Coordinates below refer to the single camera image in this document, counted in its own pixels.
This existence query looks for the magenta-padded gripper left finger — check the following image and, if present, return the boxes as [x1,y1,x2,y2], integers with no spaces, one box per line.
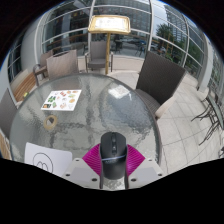
[62,143,105,190]

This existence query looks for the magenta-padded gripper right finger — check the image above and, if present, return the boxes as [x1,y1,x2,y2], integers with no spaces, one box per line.
[124,143,165,190]

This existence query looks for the black computer mouse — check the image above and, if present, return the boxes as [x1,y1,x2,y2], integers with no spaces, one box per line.
[99,131,129,181]

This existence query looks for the white mouse pad black drawing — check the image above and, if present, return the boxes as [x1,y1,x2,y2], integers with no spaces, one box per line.
[24,142,74,178]

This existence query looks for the laminated food picture menu card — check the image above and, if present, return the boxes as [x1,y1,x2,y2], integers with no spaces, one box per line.
[40,89,83,112]

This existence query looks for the wooden slatted bench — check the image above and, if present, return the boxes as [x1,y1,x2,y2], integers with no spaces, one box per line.
[11,71,38,103]
[0,131,13,161]

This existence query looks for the black metal folding chairs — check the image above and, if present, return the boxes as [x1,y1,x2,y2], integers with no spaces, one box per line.
[191,93,224,158]

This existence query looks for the dark brown wicker chair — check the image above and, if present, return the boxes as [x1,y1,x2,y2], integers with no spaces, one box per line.
[0,88,18,141]
[134,50,188,120]

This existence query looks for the beige wicker armchair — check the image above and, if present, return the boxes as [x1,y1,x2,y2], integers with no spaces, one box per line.
[32,50,54,86]
[45,49,81,80]

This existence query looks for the grey wicker armchair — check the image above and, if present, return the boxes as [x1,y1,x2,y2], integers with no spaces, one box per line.
[84,40,114,73]

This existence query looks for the gold menu display stand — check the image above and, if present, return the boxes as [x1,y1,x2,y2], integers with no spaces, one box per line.
[87,14,132,76]

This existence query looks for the brass table centre ring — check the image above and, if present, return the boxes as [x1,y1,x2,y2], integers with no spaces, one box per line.
[43,114,59,131]

